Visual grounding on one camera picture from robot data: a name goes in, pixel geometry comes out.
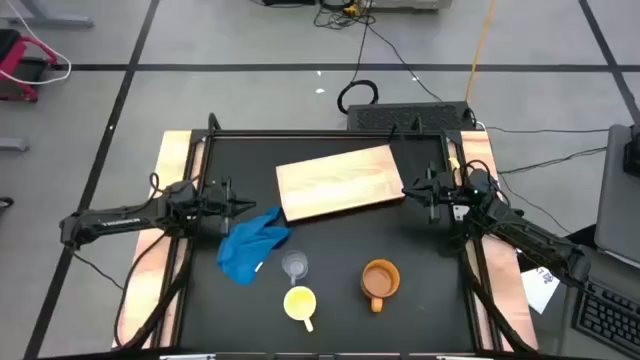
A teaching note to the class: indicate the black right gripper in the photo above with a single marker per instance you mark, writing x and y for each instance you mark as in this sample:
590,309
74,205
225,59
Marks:
445,192

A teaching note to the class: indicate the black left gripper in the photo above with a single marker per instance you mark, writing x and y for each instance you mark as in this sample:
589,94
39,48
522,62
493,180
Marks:
215,202

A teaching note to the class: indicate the clear plastic cup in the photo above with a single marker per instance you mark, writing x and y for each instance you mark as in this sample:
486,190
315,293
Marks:
295,265

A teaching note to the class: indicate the orange mug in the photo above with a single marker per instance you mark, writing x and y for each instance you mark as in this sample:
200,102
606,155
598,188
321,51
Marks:
380,281

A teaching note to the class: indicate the yellow mug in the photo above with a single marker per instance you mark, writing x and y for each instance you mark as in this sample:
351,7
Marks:
299,302

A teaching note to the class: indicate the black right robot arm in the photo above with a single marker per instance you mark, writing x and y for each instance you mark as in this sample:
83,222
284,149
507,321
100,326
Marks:
530,237

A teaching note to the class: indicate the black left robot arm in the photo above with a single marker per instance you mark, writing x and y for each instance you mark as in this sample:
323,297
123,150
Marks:
115,220

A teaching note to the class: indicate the blue cloth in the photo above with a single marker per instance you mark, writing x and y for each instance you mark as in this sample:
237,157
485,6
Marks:
247,250

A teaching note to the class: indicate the black computer case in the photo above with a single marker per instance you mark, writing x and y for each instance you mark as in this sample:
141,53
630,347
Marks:
405,117

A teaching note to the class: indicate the white paper sheet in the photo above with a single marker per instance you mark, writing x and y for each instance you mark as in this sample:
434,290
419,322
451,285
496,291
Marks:
540,292

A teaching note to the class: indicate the grey equipment box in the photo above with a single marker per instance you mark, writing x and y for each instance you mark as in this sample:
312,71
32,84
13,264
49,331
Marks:
410,4

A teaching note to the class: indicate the grey desk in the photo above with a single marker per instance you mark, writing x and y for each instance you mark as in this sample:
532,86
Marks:
570,320

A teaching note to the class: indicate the grey side table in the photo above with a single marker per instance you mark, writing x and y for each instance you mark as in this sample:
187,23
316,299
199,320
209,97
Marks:
617,210

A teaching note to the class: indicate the black device on side table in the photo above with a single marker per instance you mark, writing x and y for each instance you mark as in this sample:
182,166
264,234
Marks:
632,155

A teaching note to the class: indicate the black keyboard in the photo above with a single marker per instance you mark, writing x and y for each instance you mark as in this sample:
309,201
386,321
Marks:
607,315

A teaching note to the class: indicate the grey table leg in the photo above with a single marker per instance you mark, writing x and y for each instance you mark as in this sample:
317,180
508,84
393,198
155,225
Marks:
50,21

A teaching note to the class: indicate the red cart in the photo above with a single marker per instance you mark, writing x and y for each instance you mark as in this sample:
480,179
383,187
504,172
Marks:
17,50

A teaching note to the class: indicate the black table frame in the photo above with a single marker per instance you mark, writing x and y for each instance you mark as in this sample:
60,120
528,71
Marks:
197,165

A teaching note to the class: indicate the grey floor bracket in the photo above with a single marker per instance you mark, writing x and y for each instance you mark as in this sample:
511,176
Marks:
12,144

